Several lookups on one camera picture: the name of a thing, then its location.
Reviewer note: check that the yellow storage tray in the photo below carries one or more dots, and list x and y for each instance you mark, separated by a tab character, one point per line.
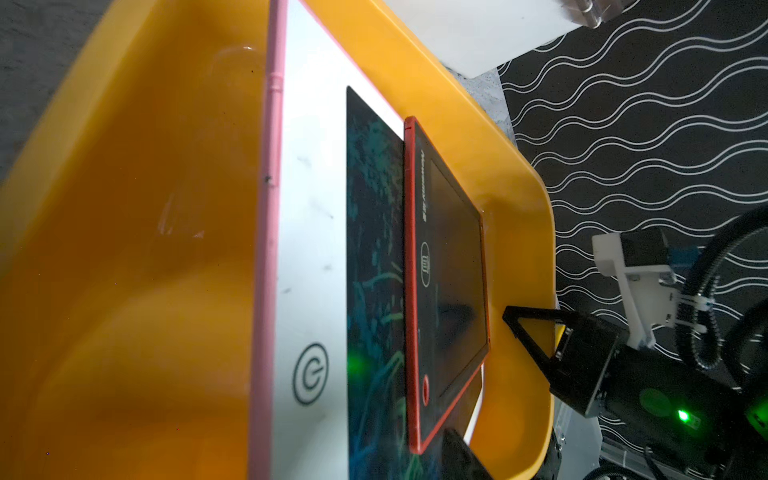
128	244

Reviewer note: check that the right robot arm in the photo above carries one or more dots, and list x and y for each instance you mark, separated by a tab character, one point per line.
718	355

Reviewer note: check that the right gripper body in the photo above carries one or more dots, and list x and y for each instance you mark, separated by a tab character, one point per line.
678	412

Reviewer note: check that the brown white storage case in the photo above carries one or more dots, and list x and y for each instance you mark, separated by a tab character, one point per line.
471	37

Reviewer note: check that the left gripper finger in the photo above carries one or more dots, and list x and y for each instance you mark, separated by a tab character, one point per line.
458	462

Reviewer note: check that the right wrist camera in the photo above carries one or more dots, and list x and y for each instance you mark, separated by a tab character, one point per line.
640	262

